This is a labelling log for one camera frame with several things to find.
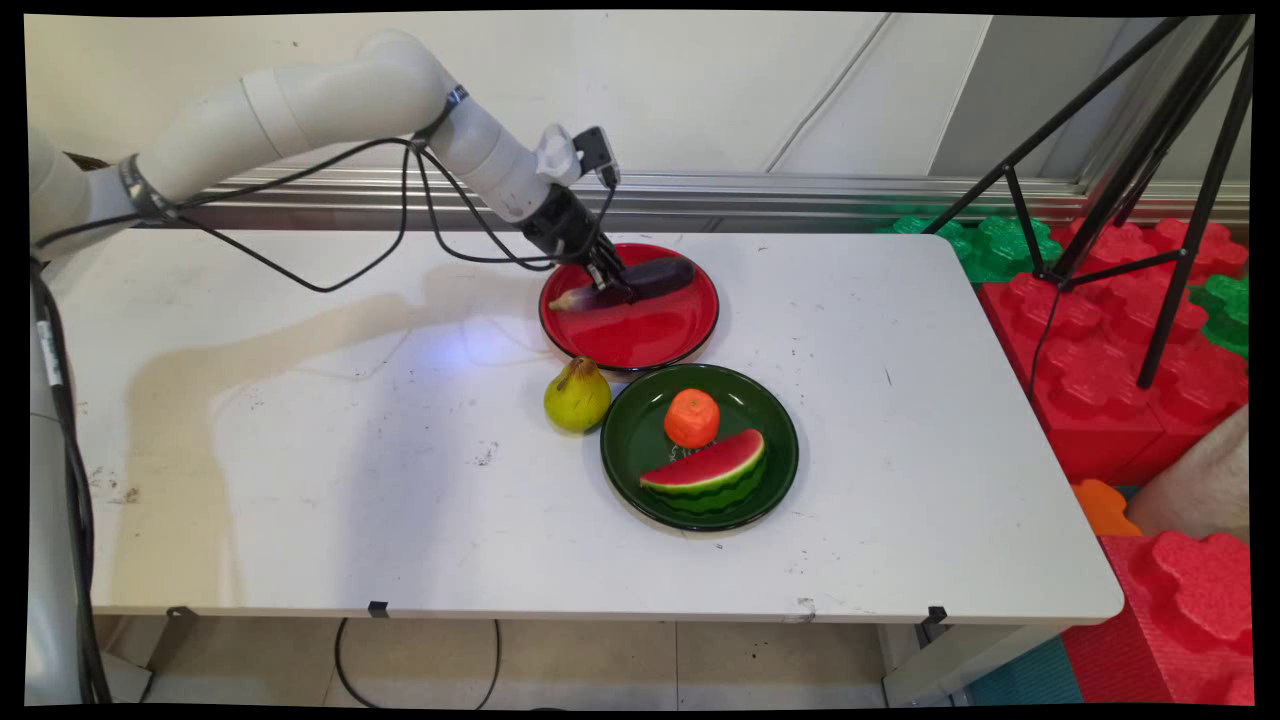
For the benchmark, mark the aluminium rail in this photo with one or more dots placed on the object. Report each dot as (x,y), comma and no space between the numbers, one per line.
(800,195)

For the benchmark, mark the green toy pear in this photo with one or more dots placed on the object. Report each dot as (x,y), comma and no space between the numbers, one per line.
(578,400)

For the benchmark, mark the toy watermelon slice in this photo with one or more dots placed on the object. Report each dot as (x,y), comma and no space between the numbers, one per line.
(712,472)

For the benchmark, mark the grey table leg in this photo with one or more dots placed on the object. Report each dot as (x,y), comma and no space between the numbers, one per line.
(950,660)
(165,640)

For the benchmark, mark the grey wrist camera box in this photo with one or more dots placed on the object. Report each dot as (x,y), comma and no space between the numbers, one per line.
(597,155)

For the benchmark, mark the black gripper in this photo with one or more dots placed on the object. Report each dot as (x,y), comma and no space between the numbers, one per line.
(560,222)

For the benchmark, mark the dark green plate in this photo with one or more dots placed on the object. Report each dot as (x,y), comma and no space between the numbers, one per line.
(640,440)

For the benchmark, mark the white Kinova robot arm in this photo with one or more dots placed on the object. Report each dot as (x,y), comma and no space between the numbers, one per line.
(330,90)

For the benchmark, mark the black tripod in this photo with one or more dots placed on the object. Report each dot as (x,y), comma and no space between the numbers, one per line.
(1199,215)

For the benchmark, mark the purple toy eggplant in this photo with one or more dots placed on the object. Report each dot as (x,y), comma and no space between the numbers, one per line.
(665,275)

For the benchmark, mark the green foam block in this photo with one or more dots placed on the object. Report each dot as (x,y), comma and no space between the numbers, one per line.
(1228,315)
(985,250)

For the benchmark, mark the red plate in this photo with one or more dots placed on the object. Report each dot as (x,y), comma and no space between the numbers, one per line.
(640,340)

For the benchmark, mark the teal floor mat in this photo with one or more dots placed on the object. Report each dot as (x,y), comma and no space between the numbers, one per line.
(1030,675)

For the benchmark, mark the large red foam block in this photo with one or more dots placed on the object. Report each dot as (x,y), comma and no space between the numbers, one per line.
(1100,400)

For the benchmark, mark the beige cushion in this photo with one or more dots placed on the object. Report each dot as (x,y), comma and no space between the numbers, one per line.
(1205,490)

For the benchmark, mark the orange foam piece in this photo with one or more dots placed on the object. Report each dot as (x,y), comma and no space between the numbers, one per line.
(1102,508)

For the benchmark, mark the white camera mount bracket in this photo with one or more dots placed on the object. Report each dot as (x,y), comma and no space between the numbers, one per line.
(556,155)

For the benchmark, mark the orange toy tangerine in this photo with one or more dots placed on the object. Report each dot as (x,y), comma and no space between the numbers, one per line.
(692,418)

